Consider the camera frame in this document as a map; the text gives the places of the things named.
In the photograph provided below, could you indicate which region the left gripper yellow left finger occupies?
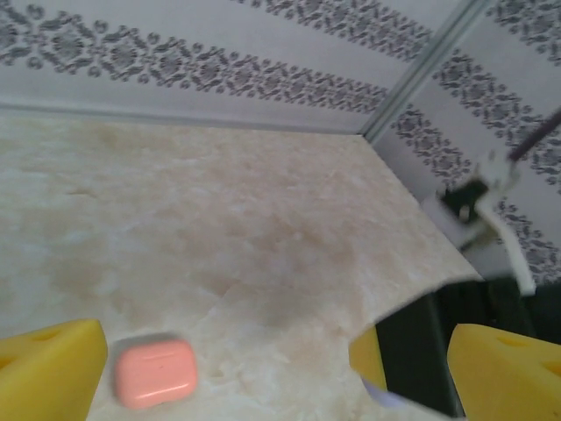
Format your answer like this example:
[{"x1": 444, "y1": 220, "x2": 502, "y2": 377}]
[{"x1": 0, "y1": 318, "x2": 109, "y2": 421}]

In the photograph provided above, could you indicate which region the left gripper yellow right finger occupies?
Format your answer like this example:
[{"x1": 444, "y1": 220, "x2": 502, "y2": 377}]
[{"x1": 451, "y1": 323, "x2": 561, "y2": 421}]

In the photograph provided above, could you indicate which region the purple earbud charging case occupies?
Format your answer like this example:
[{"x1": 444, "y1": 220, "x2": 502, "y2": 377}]
[{"x1": 362, "y1": 380, "x2": 402, "y2": 409}]

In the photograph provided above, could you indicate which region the pink earbud charging case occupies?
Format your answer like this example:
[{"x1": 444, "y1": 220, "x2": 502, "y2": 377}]
[{"x1": 113, "y1": 336, "x2": 199, "y2": 410}]

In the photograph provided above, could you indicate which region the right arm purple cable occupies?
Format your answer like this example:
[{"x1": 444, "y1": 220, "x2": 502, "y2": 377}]
[{"x1": 508, "y1": 107, "x2": 561, "y2": 161}]

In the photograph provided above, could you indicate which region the aluminium corner post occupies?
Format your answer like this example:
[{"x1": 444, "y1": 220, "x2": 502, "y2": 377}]
[{"x1": 359, "y1": 0, "x2": 487, "y2": 139}]

